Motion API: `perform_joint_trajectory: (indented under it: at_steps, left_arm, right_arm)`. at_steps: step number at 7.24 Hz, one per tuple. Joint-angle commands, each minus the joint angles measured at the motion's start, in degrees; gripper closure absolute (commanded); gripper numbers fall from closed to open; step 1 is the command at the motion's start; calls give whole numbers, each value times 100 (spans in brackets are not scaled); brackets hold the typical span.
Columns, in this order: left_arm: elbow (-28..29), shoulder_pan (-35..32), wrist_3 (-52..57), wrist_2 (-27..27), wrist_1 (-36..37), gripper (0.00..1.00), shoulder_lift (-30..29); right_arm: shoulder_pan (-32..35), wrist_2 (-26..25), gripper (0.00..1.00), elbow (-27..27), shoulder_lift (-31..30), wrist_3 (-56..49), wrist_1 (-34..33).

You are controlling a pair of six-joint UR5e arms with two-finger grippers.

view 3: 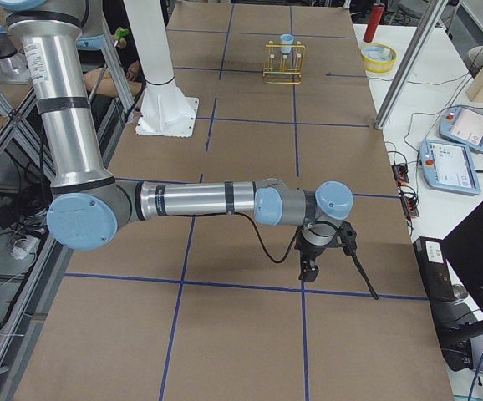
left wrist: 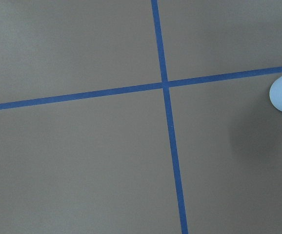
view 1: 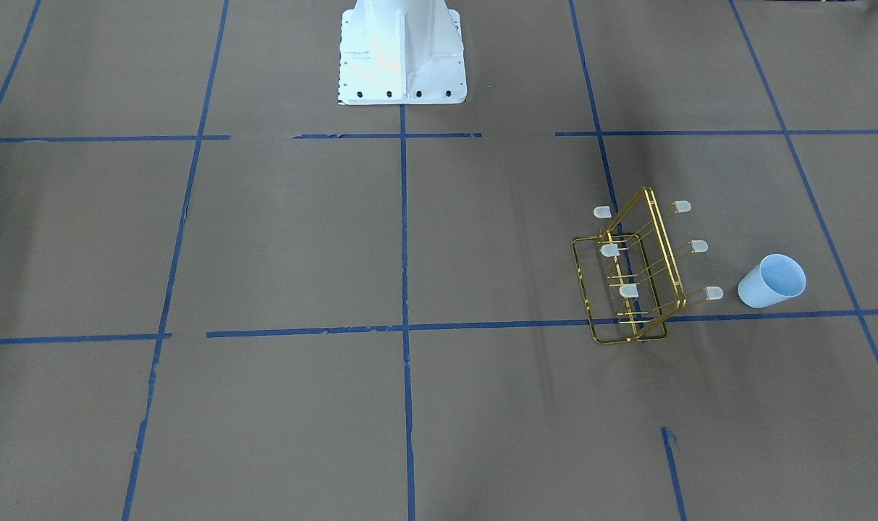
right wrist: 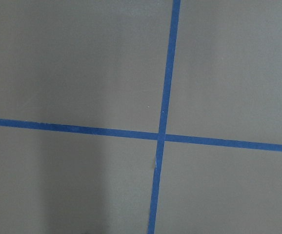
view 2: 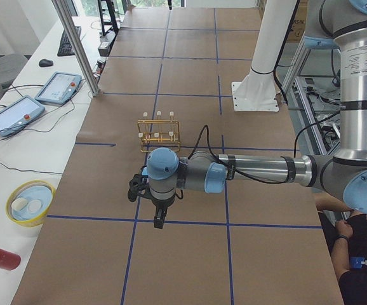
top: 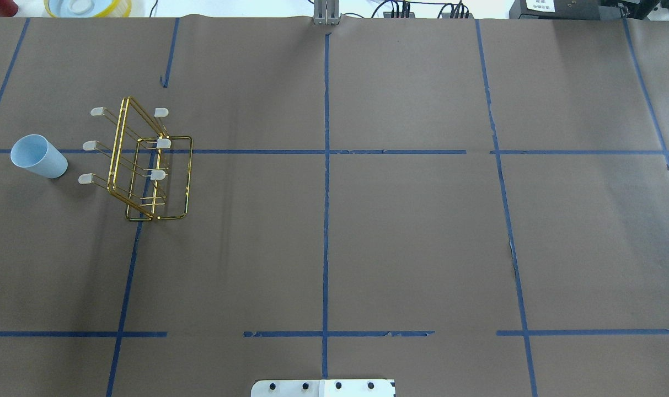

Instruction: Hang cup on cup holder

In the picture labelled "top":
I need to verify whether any light blue plastic cup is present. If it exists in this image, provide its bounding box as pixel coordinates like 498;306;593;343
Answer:
10;134;68;179

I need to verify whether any brown paper table cover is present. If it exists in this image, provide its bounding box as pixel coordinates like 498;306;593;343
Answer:
0;15;669;396

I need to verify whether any white metal mounting plate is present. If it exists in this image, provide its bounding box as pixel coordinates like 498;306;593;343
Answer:
250;379;397;396

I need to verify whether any black device with label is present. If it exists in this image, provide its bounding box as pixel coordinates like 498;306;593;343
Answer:
509;1;626;20

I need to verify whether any yellow rimmed plastic bowl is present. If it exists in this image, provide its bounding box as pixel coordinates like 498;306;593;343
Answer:
43;0;133;18

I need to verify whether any dark red cylinder object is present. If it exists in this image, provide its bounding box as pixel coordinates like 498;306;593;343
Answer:
0;0;19;17

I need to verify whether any grey aluminium profile post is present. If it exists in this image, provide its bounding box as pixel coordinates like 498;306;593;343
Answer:
310;0;341;26

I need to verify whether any gold wire cup holder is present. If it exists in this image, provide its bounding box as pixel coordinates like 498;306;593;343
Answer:
77;96;194;222

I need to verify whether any black cable bundle left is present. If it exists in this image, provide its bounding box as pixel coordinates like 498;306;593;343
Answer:
371;0;416;20

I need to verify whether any black cable bundle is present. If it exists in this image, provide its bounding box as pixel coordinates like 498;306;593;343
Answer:
371;0;416;20
438;2;474;20

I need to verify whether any black cable bundle right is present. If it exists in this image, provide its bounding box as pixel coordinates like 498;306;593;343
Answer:
438;2;474;20

